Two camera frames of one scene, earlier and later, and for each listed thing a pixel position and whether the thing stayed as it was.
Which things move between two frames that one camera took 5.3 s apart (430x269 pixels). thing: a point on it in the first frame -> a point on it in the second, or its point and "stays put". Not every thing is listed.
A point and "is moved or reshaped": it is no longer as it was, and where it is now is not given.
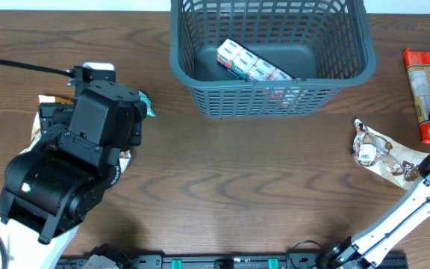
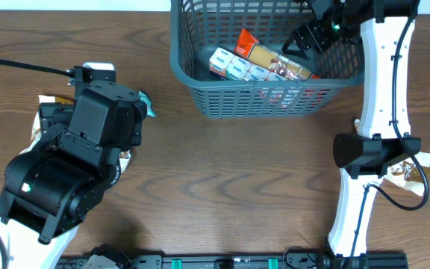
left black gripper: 56,114 stays put
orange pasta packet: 426,92 -> 248,46
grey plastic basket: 322,44 stays put
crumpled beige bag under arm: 124,158 stays put
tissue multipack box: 247,65 is moved or reshaped
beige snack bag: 36,134 stays put
